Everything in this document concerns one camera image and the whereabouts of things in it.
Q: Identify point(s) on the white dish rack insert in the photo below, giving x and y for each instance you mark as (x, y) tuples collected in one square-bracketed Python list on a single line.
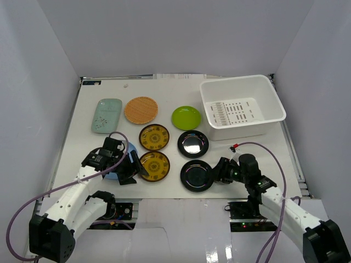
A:
[(234, 112)]

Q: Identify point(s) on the green round plate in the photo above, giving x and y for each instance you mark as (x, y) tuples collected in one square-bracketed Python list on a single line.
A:
[(186, 118)]

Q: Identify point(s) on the celadon rectangular plate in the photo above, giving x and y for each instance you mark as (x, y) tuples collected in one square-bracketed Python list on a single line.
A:
[(106, 116)]

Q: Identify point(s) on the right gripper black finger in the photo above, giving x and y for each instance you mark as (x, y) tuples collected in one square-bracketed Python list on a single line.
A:
[(216, 172), (224, 179)]

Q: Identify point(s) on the blue label sticker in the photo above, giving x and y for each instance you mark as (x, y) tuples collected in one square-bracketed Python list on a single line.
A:
[(91, 83)]

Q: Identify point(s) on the light blue round plate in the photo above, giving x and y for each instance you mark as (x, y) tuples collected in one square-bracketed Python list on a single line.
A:
[(125, 168)]

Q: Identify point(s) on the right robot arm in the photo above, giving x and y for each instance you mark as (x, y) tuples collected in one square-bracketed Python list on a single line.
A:
[(318, 240)]

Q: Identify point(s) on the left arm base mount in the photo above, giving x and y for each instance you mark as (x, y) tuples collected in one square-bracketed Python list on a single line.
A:
[(120, 217)]

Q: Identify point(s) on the white plastic bin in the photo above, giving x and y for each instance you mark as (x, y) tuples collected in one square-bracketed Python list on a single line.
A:
[(258, 87)]

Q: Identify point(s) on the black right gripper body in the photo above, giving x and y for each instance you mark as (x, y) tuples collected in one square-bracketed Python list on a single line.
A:
[(231, 171)]

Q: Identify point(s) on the black round plate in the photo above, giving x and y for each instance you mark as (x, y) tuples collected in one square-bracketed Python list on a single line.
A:
[(195, 176), (193, 144)]

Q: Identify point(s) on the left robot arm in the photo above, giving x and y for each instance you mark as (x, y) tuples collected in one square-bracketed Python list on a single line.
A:
[(53, 235)]

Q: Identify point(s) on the orange woven round plate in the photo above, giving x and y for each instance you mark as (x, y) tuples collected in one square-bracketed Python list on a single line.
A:
[(141, 110)]

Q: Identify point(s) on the yellow patterned plate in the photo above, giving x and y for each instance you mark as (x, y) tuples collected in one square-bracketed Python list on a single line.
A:
[(154, 137), (156, 164)]

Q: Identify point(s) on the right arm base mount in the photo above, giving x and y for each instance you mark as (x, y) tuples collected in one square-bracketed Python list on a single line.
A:
[(243, 220)]

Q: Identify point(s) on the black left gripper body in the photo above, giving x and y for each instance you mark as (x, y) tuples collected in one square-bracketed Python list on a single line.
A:
[(131, 167)]

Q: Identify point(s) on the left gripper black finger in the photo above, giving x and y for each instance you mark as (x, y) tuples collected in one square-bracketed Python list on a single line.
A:
[(126, 180), (137, 165)]

